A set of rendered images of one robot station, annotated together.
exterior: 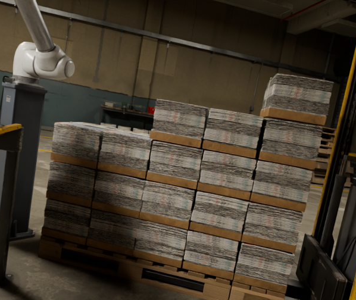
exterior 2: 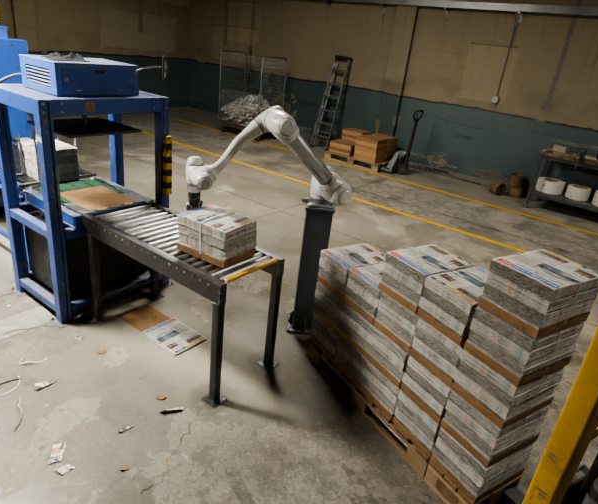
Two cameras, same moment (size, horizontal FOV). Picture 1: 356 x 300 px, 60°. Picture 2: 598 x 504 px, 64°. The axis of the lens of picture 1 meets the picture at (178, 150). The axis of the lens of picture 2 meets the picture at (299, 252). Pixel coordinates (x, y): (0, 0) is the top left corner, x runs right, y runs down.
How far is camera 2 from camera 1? 1.65 m
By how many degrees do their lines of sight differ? 50
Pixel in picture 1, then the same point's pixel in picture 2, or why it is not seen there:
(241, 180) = (447, 363)
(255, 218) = (453, 408)
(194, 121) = (413, 285)
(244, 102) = not seen: outside the picture
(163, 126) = (388, 281)
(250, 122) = (459, 305)
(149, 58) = not seen: outside the picture
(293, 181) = (494, 388)
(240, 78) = not seen: outside the picture
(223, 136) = (434, 310)
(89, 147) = (339, 279)
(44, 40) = (319, 176)
